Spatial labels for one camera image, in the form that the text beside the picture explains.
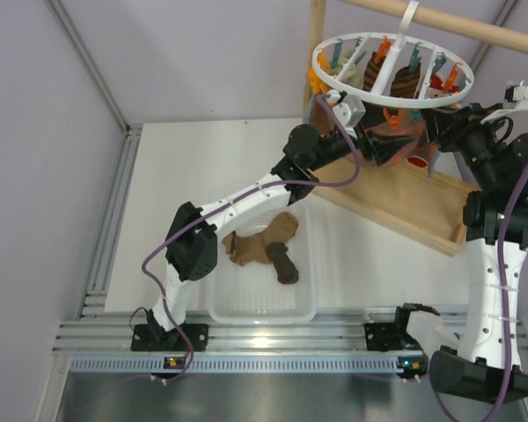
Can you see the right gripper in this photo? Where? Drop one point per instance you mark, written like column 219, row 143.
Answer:
column 456, row 123

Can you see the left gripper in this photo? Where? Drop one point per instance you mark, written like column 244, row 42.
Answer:
column 382, row 146

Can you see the orange clip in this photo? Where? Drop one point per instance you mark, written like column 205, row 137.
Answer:
column 393, row 119

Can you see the white round clip hanger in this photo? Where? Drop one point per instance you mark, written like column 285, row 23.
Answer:
column 400, row 50

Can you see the dark brown sock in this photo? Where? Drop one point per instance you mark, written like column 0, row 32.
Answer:
column 286, row 271

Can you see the tan sock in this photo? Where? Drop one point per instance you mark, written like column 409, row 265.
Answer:
column 242, row 250

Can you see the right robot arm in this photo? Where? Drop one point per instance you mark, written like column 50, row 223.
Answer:
column 483, row 364

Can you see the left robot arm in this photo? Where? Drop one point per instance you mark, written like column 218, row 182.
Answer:
column 190, row 246

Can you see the cream sock on hanger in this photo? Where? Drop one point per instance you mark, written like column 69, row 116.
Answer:
column 354, row 75

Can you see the light blue sock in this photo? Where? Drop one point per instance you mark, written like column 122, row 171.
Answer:
column 434, row 154

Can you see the brown printed cloth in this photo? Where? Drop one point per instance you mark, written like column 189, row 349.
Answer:
column 318, row 113

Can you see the red white sock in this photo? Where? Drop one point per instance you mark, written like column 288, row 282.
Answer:
column 437, row 88

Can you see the striped brown sock right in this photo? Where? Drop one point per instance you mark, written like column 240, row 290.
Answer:
column 405, row 83

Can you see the striped brown sock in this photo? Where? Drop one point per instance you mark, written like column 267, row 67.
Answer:
column 405, row 83
column 372, row 70

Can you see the wooden hanging rack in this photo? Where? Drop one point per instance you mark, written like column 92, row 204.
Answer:
column 401, row 197

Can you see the striped brown sock left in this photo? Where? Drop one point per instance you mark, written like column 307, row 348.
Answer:
column 372, row 70

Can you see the white plastic basket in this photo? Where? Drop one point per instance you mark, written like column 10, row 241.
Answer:
column 251, row 294

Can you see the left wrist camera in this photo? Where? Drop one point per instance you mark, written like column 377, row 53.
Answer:
column 348, row 109

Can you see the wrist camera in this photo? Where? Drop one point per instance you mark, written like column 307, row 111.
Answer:
column 516, row 97
column 348, row 109

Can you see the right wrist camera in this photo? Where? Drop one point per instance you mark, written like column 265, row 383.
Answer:
column 516, row 97

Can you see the slotted metal rail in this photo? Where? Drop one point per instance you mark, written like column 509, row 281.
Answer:
column 362, row 363

